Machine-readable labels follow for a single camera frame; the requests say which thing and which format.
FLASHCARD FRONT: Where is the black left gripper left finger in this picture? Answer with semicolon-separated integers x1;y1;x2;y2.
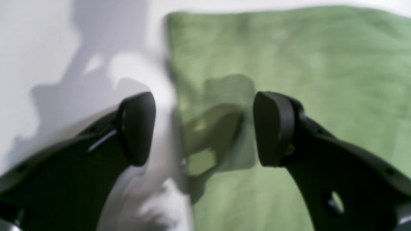
0;92;156;231

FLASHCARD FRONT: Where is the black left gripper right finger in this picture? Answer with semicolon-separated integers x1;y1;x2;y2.
253;91;411;231

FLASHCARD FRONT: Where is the green T-shirt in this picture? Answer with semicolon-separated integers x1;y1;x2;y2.
166;6;410;231

